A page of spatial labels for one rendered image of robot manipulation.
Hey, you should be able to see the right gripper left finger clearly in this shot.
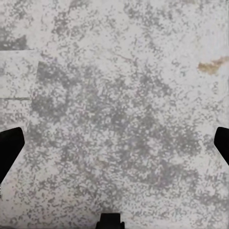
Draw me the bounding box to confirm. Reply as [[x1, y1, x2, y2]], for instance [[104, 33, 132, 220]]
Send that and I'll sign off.
[[0, 126, 25, 184]]

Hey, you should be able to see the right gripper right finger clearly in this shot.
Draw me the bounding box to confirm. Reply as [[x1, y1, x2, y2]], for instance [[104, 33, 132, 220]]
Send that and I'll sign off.
[[214, 126, 229, 165]]

